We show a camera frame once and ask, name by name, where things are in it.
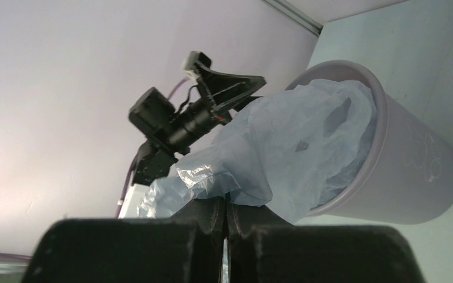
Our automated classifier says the grey plastic trash bin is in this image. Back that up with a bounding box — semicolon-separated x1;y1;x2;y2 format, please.
288;60;453;225

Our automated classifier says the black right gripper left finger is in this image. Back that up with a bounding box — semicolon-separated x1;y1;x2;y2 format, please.
22;198;225;282

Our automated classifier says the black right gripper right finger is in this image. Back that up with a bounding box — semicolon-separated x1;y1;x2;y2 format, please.
225;199;425;282

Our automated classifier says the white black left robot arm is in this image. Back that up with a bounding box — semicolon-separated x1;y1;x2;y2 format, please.
116;51;266;218

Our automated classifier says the aluminium frame rail left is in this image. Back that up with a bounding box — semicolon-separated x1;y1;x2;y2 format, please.
262;0;323;37

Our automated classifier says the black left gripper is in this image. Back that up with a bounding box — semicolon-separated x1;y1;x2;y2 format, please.
166;51;266;150

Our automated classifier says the blue translucent trash bag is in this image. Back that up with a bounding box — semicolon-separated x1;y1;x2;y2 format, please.
136;79;378;223

